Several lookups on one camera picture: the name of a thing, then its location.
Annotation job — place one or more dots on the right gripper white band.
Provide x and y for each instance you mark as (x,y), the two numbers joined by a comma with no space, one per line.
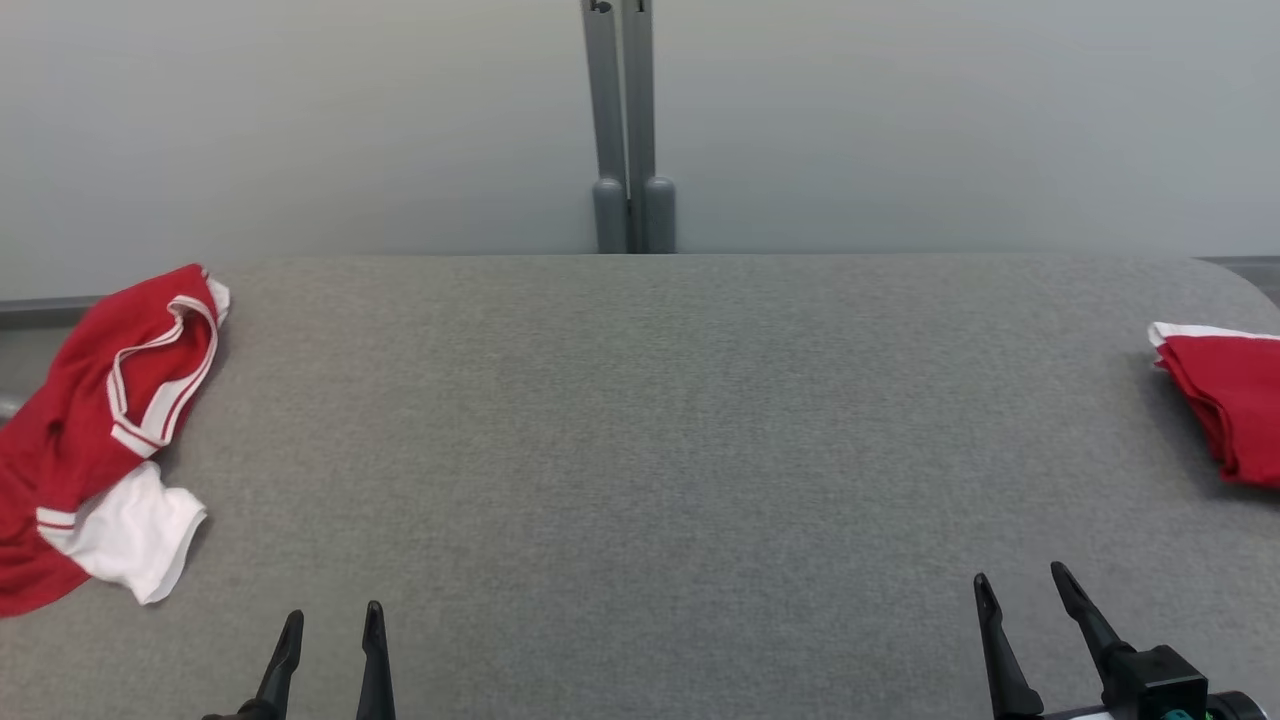
(1080,716)

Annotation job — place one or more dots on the black round right gripper motor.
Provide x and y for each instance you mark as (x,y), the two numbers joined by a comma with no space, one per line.
(1238,706)

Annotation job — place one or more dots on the red basketball jersey white sleeves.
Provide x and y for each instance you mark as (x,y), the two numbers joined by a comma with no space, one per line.
(70,420)

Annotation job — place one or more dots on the red shorts with white stripe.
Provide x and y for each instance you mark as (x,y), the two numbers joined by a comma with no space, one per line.
(1235,400)

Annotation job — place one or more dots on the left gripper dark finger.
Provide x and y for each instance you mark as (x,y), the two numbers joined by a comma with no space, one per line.
(280,670)
(376,670)

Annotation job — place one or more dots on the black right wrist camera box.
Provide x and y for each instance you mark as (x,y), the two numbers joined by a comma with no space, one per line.
(1155,685)

